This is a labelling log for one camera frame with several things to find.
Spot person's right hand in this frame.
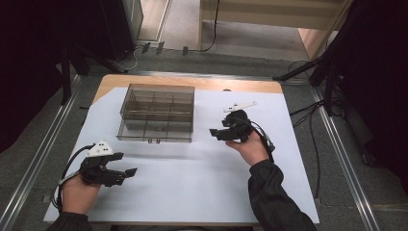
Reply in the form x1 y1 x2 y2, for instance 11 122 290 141
224 130 269 167

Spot light wooden shelf unit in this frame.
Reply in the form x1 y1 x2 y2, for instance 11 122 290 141
196 0 355 61

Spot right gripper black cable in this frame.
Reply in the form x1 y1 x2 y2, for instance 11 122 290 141
235 116 277 164

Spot white table mat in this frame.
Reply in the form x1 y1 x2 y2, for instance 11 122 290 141
42 87 320 225

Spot thin black hanging cable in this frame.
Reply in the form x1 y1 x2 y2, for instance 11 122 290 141
187 0 221 54

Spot metal floor rail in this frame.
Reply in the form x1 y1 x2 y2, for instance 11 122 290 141
310 86 382 231
0 74 83 231

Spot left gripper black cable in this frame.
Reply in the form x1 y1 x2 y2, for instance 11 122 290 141
55 143 96 211

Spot black curtain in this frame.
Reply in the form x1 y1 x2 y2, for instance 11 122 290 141
0 0 138 154
320 0 408 196

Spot black floor cables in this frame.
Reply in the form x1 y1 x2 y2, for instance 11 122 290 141
288 59 325 199

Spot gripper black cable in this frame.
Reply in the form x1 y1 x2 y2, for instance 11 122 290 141
55 143 96 211
235 116 277 164

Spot white floor cable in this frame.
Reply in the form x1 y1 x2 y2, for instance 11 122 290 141
110 45 143 72

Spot smoky clear plastic compartment box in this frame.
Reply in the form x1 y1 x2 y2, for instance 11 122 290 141
115 83 196 143

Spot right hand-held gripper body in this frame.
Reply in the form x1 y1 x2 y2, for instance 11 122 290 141
220 101 258 143

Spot black metal stand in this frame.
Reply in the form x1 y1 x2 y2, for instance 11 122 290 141
60 44 129 106
272 47 341 117

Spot person's left hand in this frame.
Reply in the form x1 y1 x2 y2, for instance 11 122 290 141
60 174 102 216

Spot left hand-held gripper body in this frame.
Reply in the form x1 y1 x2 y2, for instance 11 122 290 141
79 140 117 188

